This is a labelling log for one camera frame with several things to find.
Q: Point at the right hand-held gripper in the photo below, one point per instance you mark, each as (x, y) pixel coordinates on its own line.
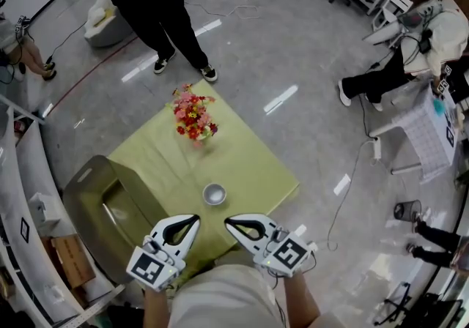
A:
(289, 253)

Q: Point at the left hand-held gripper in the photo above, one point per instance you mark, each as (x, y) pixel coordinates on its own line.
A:
(146, 269)

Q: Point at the white cup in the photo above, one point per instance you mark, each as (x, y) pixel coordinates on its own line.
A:
(214, 194)

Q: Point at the olive green plastic basin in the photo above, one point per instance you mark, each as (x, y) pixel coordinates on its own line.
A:
(91, 202)

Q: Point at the person's right forearm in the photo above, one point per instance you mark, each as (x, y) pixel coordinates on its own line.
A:
(300, 297)

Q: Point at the person's left forearm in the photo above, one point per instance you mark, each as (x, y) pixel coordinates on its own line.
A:
(157, 304)

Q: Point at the large open cardboard box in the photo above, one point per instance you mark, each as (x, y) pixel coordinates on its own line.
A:
(71, 260)

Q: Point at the yellow-green tablecloth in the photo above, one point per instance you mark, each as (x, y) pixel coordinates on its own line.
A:
(242, 173)

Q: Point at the person's own torso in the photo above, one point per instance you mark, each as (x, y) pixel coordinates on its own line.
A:
(220, 297)

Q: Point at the pot of colourful flowers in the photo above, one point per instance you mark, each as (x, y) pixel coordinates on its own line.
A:
(192, 118)

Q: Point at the white plastic basket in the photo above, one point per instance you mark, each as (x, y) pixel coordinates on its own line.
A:
(44, 209)

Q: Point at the white power strip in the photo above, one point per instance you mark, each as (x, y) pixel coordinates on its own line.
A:
(377, 149)

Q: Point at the black mesh waste bin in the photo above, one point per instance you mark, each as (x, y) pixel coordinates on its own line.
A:
(407, 210)

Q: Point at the long white shelving unit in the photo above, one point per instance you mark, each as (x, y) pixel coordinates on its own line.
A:
(22, 180)

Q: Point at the white checked tablecloth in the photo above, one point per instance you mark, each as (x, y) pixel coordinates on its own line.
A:
(428, 136)

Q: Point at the white beanbag seat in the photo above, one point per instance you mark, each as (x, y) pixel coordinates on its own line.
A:
(106, 30)

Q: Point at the black picture frame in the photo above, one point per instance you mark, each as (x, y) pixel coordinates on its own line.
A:
(24, 230)

